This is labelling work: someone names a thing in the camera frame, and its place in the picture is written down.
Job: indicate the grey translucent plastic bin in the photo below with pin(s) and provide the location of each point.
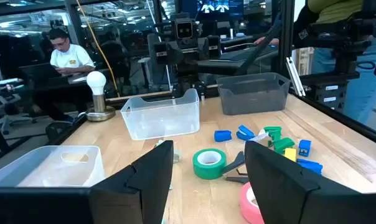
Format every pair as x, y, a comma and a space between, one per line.
253, 96

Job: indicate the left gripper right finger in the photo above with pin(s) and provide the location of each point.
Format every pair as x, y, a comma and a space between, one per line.
275, 186

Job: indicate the black diagonal strut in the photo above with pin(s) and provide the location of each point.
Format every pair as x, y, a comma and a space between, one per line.
259, 46

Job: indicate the silver aluminium bracket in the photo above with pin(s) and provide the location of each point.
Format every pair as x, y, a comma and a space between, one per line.
295, 76

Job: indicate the dark grey staple remover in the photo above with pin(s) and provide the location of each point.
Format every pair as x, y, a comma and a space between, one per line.
236, 163

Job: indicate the green tape roll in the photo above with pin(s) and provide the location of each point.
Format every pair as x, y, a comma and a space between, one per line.
200, 169

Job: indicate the white bulb table lamp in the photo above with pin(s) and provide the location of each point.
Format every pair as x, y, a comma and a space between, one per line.
96, 82

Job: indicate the black equipment box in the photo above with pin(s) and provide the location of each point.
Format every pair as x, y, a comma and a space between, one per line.
331, 90

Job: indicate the person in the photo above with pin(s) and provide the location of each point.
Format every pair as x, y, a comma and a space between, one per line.
334, 11
71, 57

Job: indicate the black background equipment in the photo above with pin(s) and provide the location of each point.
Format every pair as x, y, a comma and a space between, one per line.
346, 34

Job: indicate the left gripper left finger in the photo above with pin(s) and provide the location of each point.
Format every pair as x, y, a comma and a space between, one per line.
144, 186

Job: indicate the black upright frame post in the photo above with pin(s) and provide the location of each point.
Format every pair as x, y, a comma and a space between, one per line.
287, 31

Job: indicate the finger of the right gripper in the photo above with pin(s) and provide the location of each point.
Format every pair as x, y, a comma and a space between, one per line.
175, 53
203, 48

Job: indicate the wall monitor screen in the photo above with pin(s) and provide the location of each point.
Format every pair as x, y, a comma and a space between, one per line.
220, 7

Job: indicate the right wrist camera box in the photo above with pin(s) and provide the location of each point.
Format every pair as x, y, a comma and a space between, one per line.
184, 29

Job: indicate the pink tape roll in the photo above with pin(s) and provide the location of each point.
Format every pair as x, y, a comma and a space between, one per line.
245, 205

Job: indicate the dark grey laptop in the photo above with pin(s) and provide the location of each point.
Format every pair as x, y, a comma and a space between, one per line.
237, 56

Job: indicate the black laptop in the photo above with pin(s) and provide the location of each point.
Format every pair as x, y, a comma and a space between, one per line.
40, 73

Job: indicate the clear plastic bin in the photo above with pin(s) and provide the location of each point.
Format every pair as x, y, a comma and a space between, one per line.
163, 118
51, 168

